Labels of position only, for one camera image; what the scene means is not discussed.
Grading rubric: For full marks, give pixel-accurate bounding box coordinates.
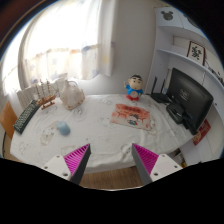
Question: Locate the light blue computer mouse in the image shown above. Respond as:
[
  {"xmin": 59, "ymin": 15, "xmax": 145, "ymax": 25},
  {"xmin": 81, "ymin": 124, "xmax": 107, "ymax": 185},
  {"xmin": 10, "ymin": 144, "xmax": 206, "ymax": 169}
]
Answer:
[{"xmin": 56, "ymin": 120, "xmax": 71, "ymax": 136}]

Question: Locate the red printed card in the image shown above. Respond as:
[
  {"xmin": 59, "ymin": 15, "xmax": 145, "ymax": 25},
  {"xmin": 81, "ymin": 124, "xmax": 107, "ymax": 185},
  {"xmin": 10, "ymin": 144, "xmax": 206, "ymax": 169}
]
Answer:
[{"xmin": 192, "ymin": 119, "xmax": 212, "ymax": 146}]

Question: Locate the white shelf unit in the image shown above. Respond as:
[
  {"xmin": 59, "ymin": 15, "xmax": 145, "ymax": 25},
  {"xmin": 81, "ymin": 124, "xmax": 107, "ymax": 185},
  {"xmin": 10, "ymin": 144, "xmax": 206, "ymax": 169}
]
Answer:
[{"xmin": 144, "ymin": 6, "xmax": 224, "ymax": 168}]

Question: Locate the wooden model sailing ship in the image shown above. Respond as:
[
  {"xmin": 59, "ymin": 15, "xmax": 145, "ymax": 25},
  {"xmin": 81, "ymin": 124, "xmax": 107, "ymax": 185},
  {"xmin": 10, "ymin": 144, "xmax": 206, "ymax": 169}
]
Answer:
[{"xmin": 34, "ymin": 79, "xmax": 58, "ymax": 110}]

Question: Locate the black monitor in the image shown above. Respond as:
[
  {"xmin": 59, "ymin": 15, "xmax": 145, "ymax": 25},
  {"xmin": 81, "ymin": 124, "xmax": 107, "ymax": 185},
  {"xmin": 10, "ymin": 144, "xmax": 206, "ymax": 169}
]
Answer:
[{"xmin": 166, "ymin": 67, "xmax": 215, "ymax": 136}]

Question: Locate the black keyboard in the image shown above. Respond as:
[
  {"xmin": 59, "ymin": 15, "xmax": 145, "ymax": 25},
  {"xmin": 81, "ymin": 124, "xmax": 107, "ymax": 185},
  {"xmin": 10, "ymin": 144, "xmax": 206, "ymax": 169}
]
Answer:
[{"xmin": 13, "ymin": 99, "xmax": 41, "ymax": 135}]

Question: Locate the white conch shell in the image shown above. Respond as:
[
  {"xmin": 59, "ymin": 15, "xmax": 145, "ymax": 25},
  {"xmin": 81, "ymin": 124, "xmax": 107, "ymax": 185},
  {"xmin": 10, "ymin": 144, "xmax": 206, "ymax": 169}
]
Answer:
[{"xmin": 59, "ymin": 79, "xmax": 86, "ymax": 111}]

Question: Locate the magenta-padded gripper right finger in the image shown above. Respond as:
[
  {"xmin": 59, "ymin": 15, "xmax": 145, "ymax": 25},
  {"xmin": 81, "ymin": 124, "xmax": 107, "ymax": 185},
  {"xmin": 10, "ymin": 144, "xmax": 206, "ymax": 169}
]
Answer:
[{"xmin": 131, "ymin": 143, "xmax": 184, "ymax": 186}]

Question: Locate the white star-print curtain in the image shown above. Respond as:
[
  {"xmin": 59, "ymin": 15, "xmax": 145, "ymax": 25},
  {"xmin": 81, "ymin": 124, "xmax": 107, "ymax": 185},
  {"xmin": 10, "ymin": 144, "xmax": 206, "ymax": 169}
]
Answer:
[{"xmin": 18, "ymin": 0, "xmax": 116, "ymax": 89}]

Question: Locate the black router with antennas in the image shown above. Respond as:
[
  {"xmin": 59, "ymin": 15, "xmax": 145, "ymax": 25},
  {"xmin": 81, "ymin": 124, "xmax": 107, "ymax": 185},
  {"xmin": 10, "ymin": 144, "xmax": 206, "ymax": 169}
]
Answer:
[{"xmin": 150, "ymin": 76, "xmax": 172, "ymax": 104}]

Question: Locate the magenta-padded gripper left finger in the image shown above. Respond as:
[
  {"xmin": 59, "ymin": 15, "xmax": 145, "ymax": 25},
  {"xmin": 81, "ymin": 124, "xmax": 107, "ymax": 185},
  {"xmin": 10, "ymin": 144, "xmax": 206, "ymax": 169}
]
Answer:
[{"xmin": 42, "ymin": 143, "xmax": 92, "ymax": 186}]

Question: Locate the white printed tablecloth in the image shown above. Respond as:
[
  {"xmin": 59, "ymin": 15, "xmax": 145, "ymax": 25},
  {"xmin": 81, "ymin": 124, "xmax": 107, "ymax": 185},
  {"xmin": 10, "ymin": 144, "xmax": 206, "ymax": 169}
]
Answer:
[{"xmin": 9, "ymin": 93, "xmax": 201, "ymax": 174}]

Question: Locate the black box device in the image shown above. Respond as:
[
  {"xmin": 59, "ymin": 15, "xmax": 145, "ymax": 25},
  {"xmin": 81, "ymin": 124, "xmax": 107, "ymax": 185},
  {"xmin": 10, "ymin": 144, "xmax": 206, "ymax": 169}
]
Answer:
[{"xmin": 165, "ymin": 102, "xmax": 188, "ymax": 125}]

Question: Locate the white ribbed radiator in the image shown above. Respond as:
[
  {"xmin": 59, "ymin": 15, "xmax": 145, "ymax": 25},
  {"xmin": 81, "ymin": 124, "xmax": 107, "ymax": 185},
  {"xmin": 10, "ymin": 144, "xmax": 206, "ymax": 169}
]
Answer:
[{"xmin": 16, "ymin": 84, "xmax": 40, "ymax": 109}]

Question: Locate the red printed mouse pad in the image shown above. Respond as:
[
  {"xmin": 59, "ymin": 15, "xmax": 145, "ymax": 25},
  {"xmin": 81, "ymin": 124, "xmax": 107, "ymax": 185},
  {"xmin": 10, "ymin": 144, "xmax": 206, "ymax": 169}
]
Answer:
[{"xmin": 110, "ymin": 103, "xmax": 152, "ymax": 131}]

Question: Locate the cartoon boy figurine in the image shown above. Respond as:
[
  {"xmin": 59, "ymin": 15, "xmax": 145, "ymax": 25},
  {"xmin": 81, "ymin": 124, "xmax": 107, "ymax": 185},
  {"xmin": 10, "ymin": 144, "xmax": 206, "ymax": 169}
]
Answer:
[{"xmin": 124, "ymin": 74, "xmax": 145, "ymax": 102}]

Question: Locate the orange wooden chair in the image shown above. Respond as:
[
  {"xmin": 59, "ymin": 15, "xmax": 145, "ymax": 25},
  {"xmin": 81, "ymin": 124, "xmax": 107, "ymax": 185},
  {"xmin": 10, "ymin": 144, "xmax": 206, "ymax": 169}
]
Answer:
[{"xmin": 0, "ymin": 100, "xmax": 18, "ymax": 140}]

